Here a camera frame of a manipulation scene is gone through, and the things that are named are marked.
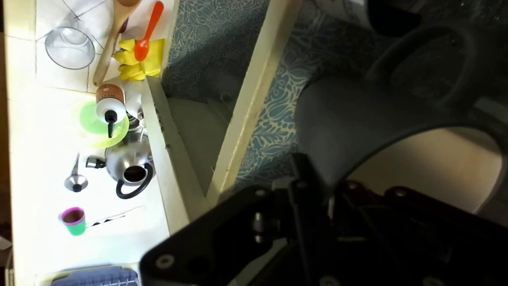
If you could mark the yellow rubber gloves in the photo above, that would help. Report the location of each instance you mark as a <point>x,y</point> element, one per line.
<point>152,64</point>

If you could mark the blue dish rack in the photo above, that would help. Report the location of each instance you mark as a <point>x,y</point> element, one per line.
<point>95,277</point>

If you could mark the thin dark stick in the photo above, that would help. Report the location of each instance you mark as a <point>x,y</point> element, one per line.
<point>105,221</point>

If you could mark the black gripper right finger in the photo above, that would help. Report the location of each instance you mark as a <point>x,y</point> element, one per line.
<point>422,239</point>

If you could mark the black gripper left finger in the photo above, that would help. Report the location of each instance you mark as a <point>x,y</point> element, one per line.
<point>232,239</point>

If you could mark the grey mug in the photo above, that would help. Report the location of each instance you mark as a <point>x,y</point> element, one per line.
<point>359,117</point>

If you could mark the soap bottle with black pump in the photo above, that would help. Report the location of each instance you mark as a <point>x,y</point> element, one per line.
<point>110,96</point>

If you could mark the wooden spoon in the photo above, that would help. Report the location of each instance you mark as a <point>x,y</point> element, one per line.
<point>113,37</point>

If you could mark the purple and green cup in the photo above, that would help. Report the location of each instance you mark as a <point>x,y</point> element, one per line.
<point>73,225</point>

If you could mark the stainless steel kettle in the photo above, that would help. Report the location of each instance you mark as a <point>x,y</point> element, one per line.
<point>124,156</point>

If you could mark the orange plastic spoon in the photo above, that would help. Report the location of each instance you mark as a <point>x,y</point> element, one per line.
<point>141,50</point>

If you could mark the small metal funnel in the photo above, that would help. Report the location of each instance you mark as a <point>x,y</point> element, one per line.
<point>76,183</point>

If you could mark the clear drinking glass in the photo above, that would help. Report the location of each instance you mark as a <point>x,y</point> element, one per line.
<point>68,45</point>

